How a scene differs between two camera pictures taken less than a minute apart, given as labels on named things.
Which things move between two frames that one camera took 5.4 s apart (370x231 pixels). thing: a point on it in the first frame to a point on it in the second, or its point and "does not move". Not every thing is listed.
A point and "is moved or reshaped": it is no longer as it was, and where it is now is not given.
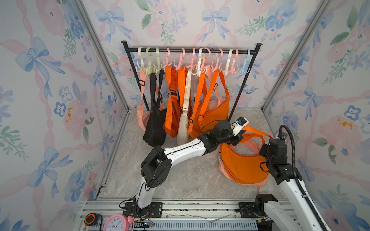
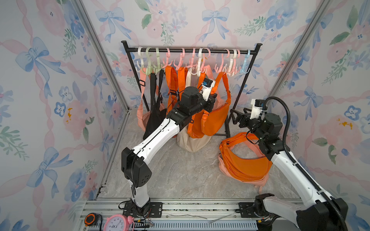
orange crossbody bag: (243, 169) is moved or reshaped
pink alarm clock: (118, 222) does not move
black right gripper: (263, 150) to (246, 119)
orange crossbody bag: (175, 102) does not move
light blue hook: (244, 63) does not move
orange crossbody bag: (202, 114) is moved or reshaped
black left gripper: (236, 138) to (210, 102)
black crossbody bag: (154, 129) does not move
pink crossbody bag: (143, 118) does not move
